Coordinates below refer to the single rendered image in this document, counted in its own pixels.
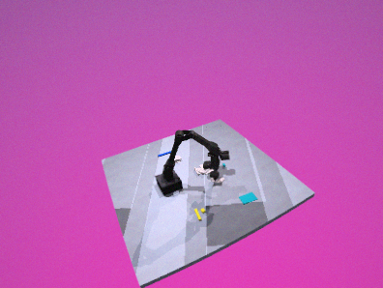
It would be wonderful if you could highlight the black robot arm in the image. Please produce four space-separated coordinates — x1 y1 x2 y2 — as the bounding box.
162 130 230 182

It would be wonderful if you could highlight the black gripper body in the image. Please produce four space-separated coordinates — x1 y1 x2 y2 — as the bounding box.
210 159 220 178

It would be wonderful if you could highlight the cyan flat plate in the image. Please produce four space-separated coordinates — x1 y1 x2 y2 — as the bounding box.
239 192 257 204

